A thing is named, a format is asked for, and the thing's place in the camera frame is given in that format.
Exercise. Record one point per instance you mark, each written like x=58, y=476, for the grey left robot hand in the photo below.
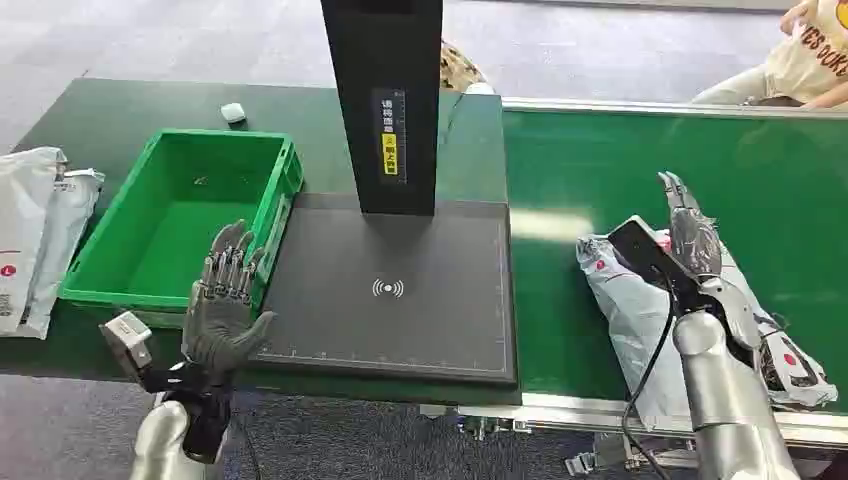
x=215, y=328

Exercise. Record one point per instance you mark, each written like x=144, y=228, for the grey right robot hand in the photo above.
x=696, y=245

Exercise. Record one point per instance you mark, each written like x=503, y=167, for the grey plastic parcel bag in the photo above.
x=636, y=318

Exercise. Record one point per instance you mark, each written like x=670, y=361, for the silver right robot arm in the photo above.
x=725, y=391

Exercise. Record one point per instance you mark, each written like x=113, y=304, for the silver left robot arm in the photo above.
x=175, y=430

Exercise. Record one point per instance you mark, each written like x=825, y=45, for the green conveyor belt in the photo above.
x=662, y=166

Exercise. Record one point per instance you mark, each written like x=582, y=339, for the green plastic crate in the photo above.
x=179, y=218

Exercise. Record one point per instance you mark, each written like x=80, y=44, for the pale grey parcel bag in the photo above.
x=63, y=238

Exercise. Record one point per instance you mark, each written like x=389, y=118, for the person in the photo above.
x=805, y=60

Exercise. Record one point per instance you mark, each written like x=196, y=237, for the small white object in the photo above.
x=233, y=112

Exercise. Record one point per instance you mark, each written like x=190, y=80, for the white parcel bag red dot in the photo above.
x=20, y=232

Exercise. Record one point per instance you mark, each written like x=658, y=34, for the dark green table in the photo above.
x=132, y=106

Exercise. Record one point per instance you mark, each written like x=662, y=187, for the black scanner column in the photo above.
x=387, y=99

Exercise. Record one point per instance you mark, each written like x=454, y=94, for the camouflage patterned object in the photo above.
x=457, y=69

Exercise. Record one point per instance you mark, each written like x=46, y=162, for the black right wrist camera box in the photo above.
x=646, y=252

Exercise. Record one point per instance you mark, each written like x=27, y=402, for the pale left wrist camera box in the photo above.
x=128, y=339

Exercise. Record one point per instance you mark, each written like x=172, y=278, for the black scanner base plate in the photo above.
x=391, y=298

